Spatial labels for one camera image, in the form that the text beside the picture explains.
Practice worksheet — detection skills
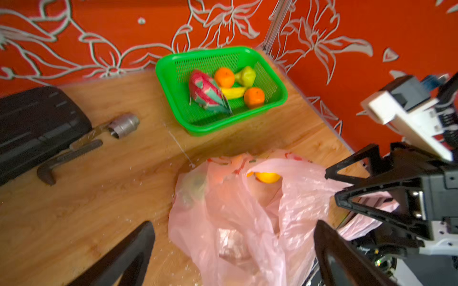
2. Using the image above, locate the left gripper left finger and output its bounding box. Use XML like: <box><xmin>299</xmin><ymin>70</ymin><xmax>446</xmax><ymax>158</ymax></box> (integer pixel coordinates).
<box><xmin>69</xmin><ymin>221</ymin><xmax>155</xmax><ymax>286</ymax></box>

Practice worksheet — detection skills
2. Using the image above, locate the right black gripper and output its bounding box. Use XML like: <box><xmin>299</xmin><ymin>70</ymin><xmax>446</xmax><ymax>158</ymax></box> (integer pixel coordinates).
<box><xmin>325</xmin><ymin>144</ymin><xmax>458</xmax><ymax>256</ymax></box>

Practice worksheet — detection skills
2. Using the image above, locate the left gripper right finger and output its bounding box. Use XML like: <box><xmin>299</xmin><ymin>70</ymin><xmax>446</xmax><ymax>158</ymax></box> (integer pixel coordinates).
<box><xmin>314</xmin><ymin>220</ymin><xmax>397</xmax><ymax>286</ymax></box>

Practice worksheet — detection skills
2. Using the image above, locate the pink plastic bag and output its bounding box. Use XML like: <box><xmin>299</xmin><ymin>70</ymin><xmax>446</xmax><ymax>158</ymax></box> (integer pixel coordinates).
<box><xmin>167</xmin><ymin>149</ymin><xmax>400</xmax><ymax>286</ymax></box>

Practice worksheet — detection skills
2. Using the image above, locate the yellow lemon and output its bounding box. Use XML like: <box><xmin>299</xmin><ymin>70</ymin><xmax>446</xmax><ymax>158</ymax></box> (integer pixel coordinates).
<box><xmin>254</xmin><ymin>172</ymin><xmax>281</xmax><ymax>184</ymax></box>

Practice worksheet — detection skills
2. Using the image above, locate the orange tangerine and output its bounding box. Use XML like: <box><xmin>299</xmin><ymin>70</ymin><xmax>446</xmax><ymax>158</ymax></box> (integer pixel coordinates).
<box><xmin>213</xmin><ymin>67</ymin><xmax>235</xmax><ymax>88</ymax></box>
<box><xmin>243</xmin><ymin>87</ymin><xmax>265</xmax><ymax>109</ymax></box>

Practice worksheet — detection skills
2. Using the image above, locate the pink dragon fruit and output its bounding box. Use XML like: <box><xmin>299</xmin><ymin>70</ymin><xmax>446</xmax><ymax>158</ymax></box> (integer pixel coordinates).
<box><xmin>188</xmin><ymin>70</ymin><xmax>233</xmax><ymax>116</ymax></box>

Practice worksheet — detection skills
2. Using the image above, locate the yellow green pear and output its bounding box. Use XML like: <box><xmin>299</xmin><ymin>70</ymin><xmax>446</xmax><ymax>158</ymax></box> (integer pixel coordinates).
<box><xmin>234</xmin><ymin>66</ymin><xmax>256</xmax><ymax>88</ymax></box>

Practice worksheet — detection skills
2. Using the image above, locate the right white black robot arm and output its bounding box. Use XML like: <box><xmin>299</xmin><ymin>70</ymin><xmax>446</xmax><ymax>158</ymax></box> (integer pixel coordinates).
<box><xmin>325</xmin><ymin>143</ymin><xmax>458</xmax><ymax>286</ymax></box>

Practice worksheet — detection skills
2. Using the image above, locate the metal wrench tool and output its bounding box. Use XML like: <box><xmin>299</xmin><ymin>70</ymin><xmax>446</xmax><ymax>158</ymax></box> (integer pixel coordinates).
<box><xmin>36</xmin><ymin>113</ymin><xmax>140</xmax><ymax>185</ymax></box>

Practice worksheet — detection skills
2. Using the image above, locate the black plastic tool case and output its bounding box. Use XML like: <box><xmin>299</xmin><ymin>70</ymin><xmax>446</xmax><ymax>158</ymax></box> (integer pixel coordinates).
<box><xmin>1</xmin><ymin>87</ymin><xmax>93</xmax><ymax>184</ymax></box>

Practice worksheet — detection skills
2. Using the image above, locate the green plastic basket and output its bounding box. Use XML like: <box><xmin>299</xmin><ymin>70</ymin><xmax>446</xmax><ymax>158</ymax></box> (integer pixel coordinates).
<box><xmin>156</xmin><ymin>47</ymin><xmax>287</xmax><ymax>137</ymax></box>

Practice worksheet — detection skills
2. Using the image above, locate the yellow banana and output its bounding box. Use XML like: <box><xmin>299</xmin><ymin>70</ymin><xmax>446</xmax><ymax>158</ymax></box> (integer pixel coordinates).
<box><xmin>221</xmin><ymin>87</ymin><xmax>248</xmax><ymax>100</ymax></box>

